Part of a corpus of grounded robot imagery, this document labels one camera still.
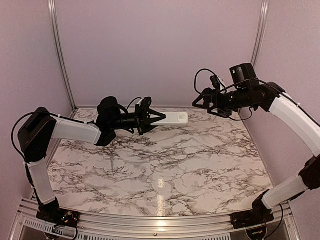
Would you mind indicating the left aluminium frame post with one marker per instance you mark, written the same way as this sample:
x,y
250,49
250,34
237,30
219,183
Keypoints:
x,y
60,55

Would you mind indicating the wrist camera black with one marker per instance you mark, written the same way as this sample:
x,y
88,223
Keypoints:
x,y
216,83
145,102

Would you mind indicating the white remote control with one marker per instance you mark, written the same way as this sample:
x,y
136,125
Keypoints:
x,y
178,119

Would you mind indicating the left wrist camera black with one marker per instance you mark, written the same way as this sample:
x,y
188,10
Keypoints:
x,y
145,102

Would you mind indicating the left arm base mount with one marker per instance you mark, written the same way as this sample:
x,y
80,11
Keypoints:
x,y
60,217

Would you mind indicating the aluminium frame post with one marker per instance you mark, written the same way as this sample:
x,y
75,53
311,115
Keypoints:
x,y
60,55
261,29

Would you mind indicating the right aluminium frame post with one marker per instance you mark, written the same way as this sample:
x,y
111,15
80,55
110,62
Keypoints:
x,y
261,29

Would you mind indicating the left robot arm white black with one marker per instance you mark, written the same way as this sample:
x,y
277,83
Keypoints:
x,y
43,126

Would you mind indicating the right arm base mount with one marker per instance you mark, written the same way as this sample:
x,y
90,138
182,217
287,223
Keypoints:
x,y
248,218

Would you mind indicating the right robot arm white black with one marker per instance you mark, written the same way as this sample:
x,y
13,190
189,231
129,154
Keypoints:
x,y
286,136

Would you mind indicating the front aluminium rail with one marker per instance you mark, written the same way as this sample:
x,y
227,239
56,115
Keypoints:
x,y
99,226

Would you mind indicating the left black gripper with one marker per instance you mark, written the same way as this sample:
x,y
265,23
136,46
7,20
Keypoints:
x,y
143,120

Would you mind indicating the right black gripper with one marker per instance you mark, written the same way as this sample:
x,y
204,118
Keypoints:
x,y
217,104

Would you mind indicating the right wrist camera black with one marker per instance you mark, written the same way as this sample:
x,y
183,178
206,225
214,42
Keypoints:
x,y
216,83

